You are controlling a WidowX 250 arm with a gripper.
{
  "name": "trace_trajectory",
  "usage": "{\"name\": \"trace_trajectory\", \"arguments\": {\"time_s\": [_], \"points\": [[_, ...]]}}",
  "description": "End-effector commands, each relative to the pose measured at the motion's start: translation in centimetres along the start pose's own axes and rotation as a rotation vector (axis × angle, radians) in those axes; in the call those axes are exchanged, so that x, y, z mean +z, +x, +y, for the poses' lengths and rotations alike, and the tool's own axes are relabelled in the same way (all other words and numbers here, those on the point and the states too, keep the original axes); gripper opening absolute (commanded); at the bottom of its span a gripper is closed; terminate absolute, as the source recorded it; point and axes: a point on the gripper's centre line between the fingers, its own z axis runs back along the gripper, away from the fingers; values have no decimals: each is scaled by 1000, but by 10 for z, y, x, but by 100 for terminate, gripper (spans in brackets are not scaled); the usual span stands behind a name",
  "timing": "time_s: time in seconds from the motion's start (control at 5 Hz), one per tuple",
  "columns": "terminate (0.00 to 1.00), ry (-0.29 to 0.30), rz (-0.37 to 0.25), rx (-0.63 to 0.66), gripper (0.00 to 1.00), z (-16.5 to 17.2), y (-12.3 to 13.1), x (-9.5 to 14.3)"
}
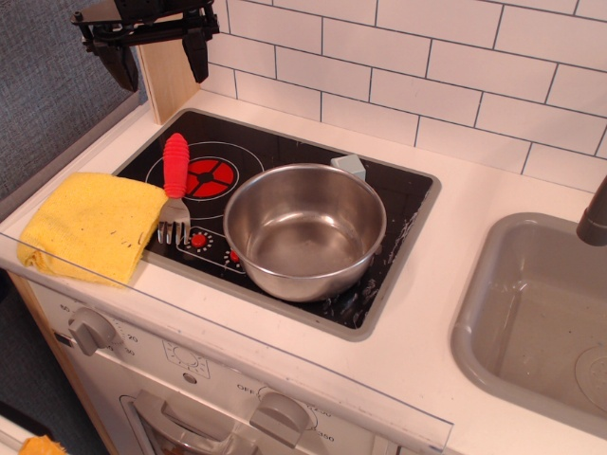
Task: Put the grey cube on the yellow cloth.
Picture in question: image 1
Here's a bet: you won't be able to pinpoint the grey cube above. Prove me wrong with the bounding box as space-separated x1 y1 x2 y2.
330 155 366 181

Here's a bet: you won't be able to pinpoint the grey toy sink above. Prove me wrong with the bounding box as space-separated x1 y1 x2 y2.
451 212 606 438

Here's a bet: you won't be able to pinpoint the yellow cloth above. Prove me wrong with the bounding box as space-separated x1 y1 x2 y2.
16 173 167 286

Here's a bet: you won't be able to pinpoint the wooden side post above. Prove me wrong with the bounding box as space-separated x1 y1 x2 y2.
137 40 200 125

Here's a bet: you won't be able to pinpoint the grey faucet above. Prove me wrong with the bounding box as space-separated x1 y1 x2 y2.
576 177 607 246

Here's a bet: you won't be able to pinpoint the black toy stove top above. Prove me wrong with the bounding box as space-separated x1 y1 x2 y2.
118 110 441 341

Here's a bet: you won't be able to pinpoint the grey oven knob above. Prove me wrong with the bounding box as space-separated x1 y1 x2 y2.
68 308 117 356
249 392 311 448

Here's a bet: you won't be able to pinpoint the red handled toy fork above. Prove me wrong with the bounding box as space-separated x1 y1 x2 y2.
157 133 191 245

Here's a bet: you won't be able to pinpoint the stainless steel pot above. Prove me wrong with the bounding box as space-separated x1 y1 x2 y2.
223 163 387 302

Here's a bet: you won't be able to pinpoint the grey oven door handle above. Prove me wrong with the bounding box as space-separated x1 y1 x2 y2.
132 391 261 454

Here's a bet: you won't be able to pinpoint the right grey oven knob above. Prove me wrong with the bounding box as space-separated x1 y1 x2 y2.
249 392 311 448

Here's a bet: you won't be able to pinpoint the orange cloth on floor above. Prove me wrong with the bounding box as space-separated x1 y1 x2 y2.
18 436 67 455

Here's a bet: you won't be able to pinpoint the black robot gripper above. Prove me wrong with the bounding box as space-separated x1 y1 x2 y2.
70 0 219 91

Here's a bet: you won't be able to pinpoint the left grey oven knob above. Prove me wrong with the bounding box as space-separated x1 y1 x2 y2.
68 308 117 356

